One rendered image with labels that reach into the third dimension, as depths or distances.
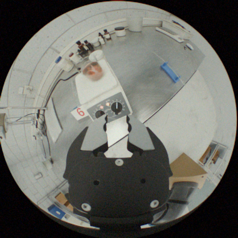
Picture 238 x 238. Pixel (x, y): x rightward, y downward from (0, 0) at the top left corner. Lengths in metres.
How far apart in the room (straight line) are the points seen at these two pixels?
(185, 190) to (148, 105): 0.39
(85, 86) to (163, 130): 0.30
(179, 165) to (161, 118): 0.23
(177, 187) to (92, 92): 0.47
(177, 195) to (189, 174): 0.10
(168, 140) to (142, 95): 0.20
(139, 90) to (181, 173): 0.37
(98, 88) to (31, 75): 0.62
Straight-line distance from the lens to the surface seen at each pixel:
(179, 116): 0.32
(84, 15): 0.68
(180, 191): 0.37
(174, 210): 0.37
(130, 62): 0.34
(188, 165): 0.35
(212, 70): 1.44
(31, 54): 0.66
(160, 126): 0.27
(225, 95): 1.56
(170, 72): 0.35
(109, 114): 0.21
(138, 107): 0.24
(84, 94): 0.21
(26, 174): 2.52
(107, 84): 0.18
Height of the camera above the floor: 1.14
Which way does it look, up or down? 79 degrees down
